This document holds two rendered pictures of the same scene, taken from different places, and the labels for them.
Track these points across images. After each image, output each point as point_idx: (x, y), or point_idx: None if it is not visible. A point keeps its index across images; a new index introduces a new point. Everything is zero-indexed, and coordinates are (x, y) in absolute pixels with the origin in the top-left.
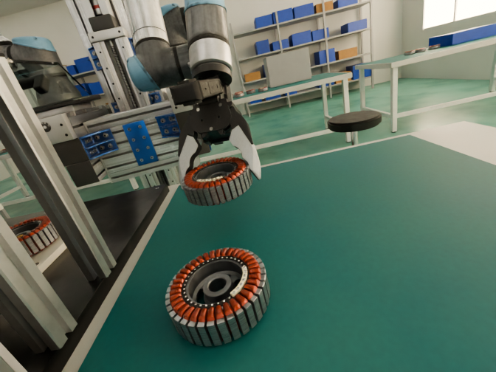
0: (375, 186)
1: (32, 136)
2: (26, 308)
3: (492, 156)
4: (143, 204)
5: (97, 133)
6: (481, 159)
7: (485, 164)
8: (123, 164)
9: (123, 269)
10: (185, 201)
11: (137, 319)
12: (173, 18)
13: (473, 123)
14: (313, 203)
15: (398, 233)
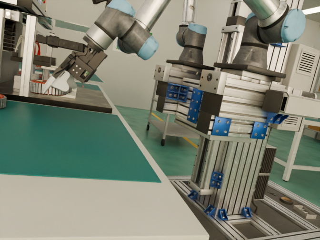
0: (40, 138)
1: (26, 39)
2: None
3: (34, 183)
4: (85, 103)
5: (183, 87)
6: (36, 177)
7: (21, 171)
8: (184, 115)
9: (30, 103)
10: (88, 113)
11: None
12: (254, 21)
13: (183, 233)
14: (41, 125)
15: None
